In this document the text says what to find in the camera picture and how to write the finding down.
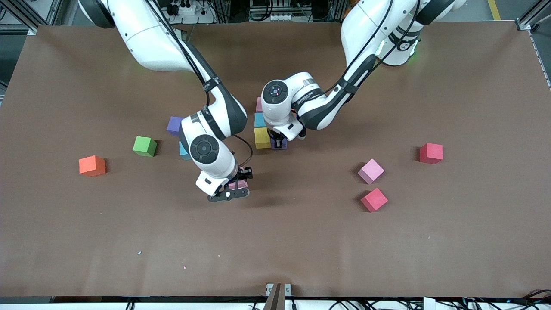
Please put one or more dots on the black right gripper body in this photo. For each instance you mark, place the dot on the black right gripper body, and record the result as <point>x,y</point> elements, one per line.
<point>242,174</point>

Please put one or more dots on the purple foam cube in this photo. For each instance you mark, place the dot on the purple foam cube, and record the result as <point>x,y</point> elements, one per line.
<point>173,125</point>
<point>283,146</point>

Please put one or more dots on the yellow foam cube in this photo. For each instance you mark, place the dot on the yellow foam cube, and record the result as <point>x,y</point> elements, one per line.
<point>261,138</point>

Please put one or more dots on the teal foam cube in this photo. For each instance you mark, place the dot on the teal foam cube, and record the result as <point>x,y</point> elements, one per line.
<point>259,120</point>
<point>183,151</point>

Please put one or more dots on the mauve pink foam cube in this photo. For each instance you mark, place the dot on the mauve pink foam cube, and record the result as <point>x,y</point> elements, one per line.
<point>258,105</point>

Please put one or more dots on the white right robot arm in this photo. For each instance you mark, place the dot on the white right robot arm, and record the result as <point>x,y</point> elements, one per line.
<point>146,38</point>

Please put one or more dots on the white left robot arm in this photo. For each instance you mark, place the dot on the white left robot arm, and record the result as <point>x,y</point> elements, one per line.
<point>370,26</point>

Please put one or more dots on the brown table mat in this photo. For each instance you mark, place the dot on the brown table mat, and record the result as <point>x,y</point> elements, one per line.
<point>275,241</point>

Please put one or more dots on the green foam cube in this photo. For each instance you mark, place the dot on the green foam cube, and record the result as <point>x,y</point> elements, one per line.
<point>144,146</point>

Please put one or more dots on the white power strip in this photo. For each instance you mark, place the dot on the white power strip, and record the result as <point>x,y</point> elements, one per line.
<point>193,18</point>
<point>284,17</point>

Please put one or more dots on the red foam cube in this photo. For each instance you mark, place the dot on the red foam cube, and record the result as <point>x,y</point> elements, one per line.
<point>431,153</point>
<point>374,200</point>

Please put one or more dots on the orange foam cube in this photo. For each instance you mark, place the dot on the orange foam cube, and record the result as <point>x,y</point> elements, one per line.
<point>91,166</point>

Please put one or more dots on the small white box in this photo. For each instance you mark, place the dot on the small white box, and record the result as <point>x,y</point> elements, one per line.
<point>429,303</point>

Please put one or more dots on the metal clamp bracket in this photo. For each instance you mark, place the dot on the metal clamp bracket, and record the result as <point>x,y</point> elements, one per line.
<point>275,301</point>

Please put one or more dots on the aluminium frame profile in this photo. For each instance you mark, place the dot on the aluminium frame profile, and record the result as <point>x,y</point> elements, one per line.
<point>19,15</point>
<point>533,13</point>

